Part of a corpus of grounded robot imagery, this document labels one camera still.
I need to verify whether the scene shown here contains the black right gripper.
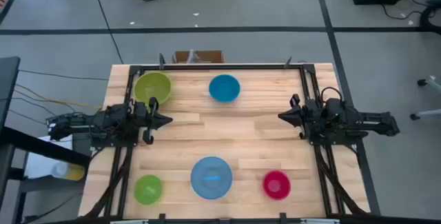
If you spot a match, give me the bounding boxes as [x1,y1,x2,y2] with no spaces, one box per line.
[278,93,324,141]

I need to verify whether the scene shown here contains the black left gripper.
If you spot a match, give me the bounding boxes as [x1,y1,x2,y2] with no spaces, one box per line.
[133,96,174,145]

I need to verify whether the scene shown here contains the large yellow-green plastic bowl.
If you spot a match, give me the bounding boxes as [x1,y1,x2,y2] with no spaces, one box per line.
[133,71,173,108]

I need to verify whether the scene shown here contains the small bright green plastic bowl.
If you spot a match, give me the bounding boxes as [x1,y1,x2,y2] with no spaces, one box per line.
[133,174,163,205]

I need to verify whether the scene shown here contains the red pink plastic bowl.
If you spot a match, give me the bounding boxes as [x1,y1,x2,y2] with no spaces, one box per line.
[262,170,292,201]

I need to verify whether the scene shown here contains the teal blue plastic bowl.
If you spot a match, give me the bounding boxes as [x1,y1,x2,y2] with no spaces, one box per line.
[208,74,241,103]

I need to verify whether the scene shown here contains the large light blue plastic bowl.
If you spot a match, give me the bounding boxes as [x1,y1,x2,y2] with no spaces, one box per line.
[189,156,234,201]

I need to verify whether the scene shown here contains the brown cardboard box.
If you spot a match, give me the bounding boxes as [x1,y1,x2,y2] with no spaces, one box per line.
[172,50,225,65]

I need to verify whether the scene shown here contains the yellow translucent bottle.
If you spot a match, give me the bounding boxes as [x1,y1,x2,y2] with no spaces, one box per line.
[51,161,85,182]

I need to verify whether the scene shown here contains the white paper sheet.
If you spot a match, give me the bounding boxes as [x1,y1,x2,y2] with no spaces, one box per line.
[24,134,74,180]

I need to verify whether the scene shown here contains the office chair base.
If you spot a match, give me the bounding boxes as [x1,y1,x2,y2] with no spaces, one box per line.
[409,75,441,121]

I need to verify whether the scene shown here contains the black side desk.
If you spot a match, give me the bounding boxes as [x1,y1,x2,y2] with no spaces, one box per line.
[0,56,92,218]

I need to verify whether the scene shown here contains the black metal table frame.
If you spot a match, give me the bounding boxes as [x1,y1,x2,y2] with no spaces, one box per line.
[84,63,371,224]

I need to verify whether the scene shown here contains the yellow floor cable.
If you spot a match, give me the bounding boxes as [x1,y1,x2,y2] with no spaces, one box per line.
[15,83,104,110]

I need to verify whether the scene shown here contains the thin black floor cable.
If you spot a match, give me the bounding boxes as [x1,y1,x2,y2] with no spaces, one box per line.
[88,0,124,65]

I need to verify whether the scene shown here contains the black power cable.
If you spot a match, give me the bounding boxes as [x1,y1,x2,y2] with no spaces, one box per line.
[380,0,425,21]

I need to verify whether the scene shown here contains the black hose loop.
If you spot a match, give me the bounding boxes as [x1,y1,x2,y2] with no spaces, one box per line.
[419,4,441,35]

